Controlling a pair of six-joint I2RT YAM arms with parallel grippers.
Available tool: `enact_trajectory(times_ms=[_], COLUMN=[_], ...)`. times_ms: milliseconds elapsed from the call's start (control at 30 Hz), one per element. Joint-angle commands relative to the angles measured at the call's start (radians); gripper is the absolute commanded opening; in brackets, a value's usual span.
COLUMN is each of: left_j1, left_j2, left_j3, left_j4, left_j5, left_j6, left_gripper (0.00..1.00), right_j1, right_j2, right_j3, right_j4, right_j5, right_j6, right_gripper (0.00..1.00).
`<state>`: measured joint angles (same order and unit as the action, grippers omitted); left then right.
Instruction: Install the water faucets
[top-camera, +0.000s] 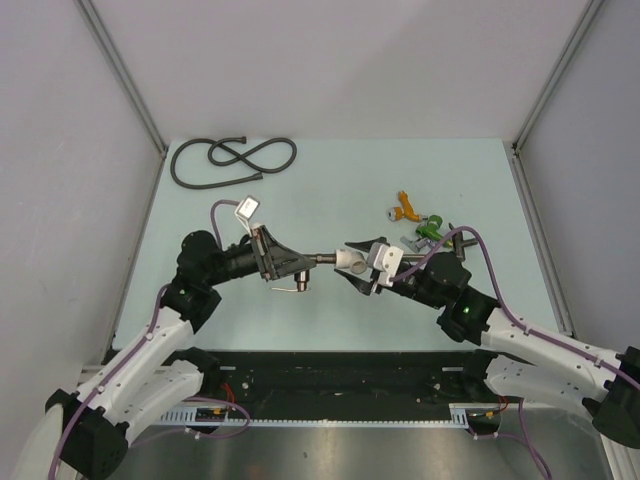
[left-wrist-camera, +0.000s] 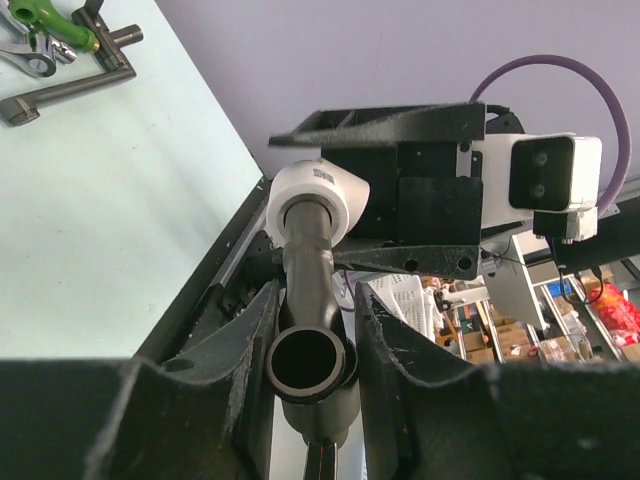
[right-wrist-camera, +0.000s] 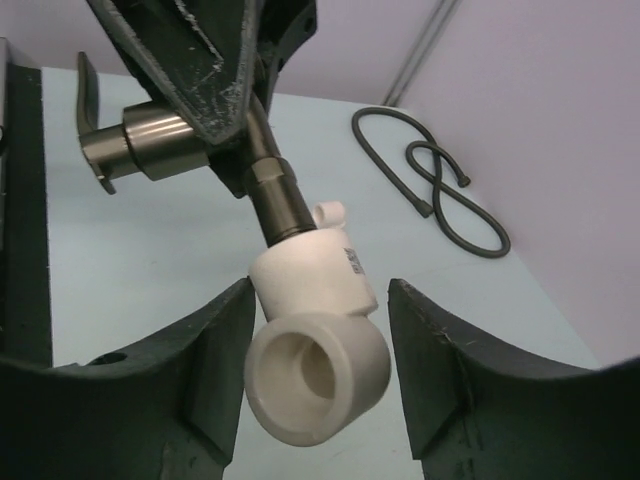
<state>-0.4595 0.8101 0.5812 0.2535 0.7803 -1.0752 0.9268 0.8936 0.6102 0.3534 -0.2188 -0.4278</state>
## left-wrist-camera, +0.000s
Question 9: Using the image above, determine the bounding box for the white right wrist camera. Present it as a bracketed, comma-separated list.
[472, 133, 603, 243]

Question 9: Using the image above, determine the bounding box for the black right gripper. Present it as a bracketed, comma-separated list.
[269, 102, 486, 280]

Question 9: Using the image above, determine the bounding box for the green faucet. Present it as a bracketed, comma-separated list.
[9, 0, 100, 53]

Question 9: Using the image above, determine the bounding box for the white plastic pipe tee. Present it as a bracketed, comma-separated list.
[265, 158, 370, 247]

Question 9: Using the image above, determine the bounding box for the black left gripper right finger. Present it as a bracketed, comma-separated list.
[355, 284, 639, 479]

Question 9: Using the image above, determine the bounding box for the brushed steel water faucet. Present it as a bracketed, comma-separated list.
[265, 200, 359, 479]

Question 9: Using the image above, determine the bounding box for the dark metal L-shaped faucet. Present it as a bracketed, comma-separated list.
[1, 1, 144, 126]

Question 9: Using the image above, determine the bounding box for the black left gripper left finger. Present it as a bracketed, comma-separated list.
[1, 281, 280, 479]

